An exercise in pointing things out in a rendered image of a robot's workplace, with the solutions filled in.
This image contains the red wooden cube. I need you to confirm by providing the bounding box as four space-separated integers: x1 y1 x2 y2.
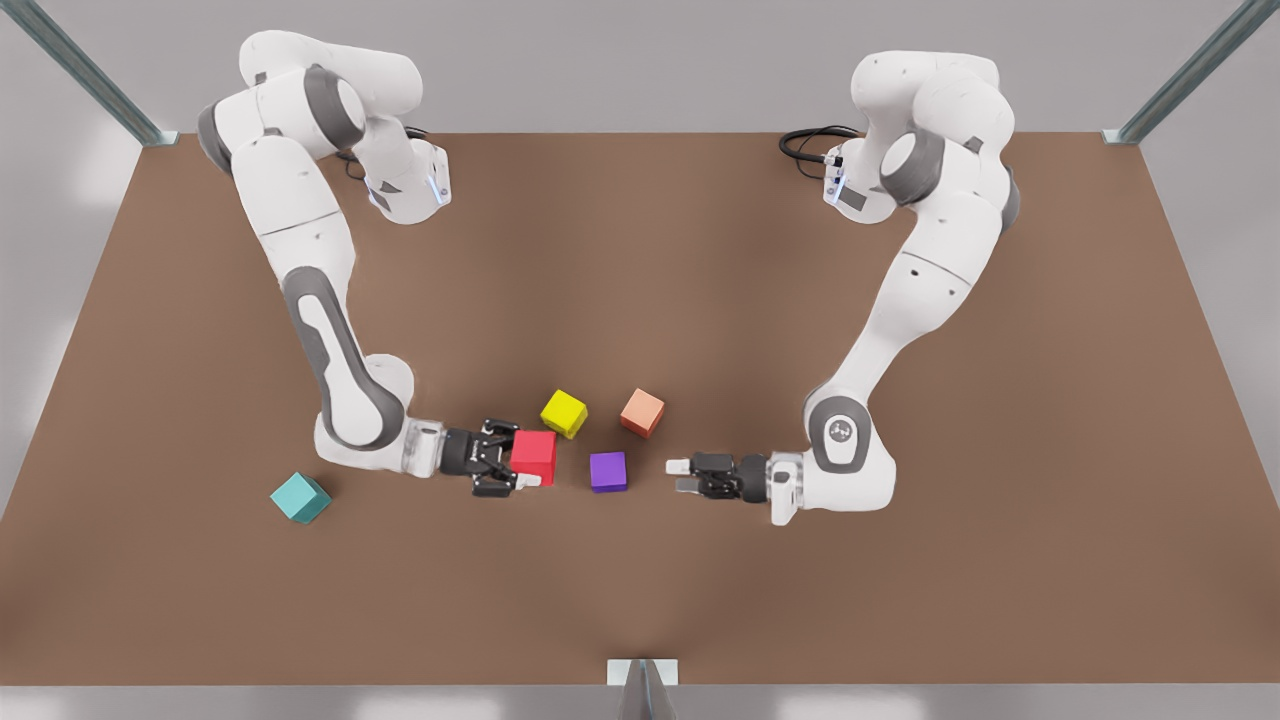
510 430 558 487

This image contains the orange wooden cube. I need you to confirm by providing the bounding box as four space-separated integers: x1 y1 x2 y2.
619 388 666 439

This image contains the yellow wooden cube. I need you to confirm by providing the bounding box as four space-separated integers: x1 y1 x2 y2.
540 389 589 440

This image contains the teal wooden cube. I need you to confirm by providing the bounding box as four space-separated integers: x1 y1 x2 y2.
270 472 332 525

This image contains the silver frame post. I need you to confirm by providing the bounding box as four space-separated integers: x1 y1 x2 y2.
607 658 679 720
1102 0 1280 146
0 0 179 147

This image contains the black cable loop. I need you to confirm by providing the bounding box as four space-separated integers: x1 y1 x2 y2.
779 125 863 182
334 126 429 183

